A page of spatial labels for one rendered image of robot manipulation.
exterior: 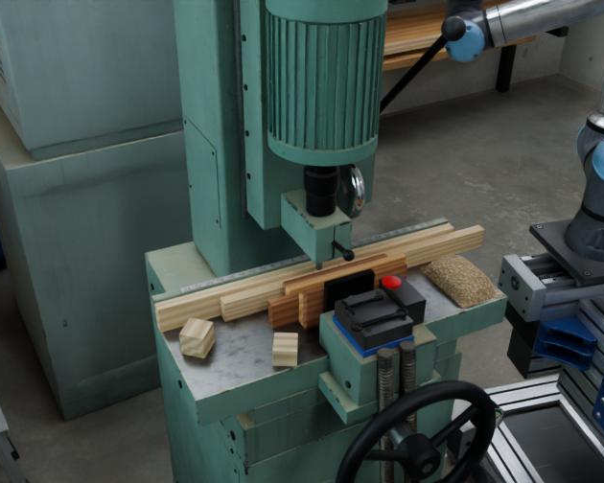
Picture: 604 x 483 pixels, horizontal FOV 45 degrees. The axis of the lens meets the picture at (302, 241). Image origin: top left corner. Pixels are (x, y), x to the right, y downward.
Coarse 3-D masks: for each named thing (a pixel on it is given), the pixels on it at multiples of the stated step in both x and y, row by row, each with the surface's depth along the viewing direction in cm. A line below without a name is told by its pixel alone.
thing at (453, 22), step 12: (444, 24) 102; (456, 24) 102; (444, 36) 103; (456, 36) 102; (432, 48) 108; (420, 60) 111; (408, 72) 115; (396, 84) 119; (396, 96) 121; (384, 108) 125
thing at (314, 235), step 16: (288, 192) 130; (304, 192) 130; (288, 208) 129; (304, 208) 126; (336, 208) 126; (288, 224) 130; (304, 224) 124; (320, 224) 121; (336, 224) 121; (304, 240) 125; (320, 240) 121; (336, 240) 123; (320, 256) 123; (336, 256) 125
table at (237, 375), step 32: (416, 288) 135; (256, 320) 127; (448, 320) 129; (480, 320) 133; (160, 352) 128; (224, 352) 120; (256, 352) 120; (320, 352) 120; (192, 384) 113; (224, 384) 114; (256, 384) 115; (288, 384) 118; (320, 384) 120; (224, 416) 115; (352, 416) 114
